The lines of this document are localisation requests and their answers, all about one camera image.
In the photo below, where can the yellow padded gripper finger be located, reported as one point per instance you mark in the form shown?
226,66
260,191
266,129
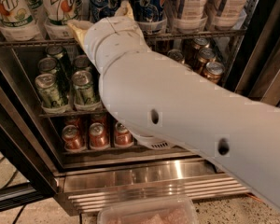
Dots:
125,10
79,30

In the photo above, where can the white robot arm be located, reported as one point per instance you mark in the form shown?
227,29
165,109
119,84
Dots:
153,95

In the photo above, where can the green can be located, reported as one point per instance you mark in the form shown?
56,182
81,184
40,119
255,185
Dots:
50,93
85,91
50,65
82,62

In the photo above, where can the green can middle left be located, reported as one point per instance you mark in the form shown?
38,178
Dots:
50,65

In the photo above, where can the green can front left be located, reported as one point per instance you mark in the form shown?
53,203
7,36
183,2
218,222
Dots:
50,93

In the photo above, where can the white can right inner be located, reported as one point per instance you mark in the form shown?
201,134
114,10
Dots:
189,9

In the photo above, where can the white can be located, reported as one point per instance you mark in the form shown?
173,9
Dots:
228,2
189,9

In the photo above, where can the stainless steel fridge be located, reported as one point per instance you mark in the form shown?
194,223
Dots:
89,180

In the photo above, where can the gold can front right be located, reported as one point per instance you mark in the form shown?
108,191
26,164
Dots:
213,71

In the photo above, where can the red can front middle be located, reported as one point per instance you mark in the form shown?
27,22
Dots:
98,136

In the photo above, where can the red can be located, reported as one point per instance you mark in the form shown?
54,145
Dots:
122,135
98,136
73,140

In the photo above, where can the white can far right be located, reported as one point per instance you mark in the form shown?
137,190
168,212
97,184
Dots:
228,2

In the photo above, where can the red can front left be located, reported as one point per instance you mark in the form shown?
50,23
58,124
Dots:
73,140

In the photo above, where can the red can front right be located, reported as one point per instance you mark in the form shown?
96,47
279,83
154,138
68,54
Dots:
122,135

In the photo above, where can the clear plastic food container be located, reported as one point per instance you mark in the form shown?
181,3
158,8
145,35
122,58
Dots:
174,209

